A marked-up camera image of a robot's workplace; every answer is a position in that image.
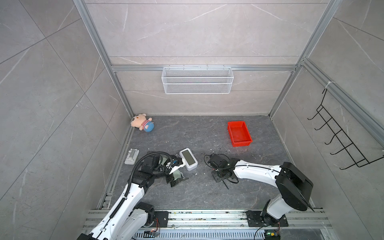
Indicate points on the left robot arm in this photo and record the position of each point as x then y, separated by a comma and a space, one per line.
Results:
129, 214

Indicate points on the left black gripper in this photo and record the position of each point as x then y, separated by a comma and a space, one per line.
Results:
174, 182

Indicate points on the white wire mesh basket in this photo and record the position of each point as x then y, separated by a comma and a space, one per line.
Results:
197, 80

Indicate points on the red plastic bin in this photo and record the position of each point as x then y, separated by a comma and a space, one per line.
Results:
239, 134

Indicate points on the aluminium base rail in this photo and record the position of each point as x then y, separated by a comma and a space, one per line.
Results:
238, 219

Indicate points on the small white plastic block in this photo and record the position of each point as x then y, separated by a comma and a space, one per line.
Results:
132, 157

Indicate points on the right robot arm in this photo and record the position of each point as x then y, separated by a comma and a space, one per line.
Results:
294, 187

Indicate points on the black wire hook rack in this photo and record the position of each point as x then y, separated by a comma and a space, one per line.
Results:
348, 146

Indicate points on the white digital clock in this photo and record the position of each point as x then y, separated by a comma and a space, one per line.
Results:
189, 159

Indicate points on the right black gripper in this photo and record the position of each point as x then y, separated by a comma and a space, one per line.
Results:
217, 179

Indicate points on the pink plush pig toy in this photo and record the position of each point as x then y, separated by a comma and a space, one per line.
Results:
141, 122

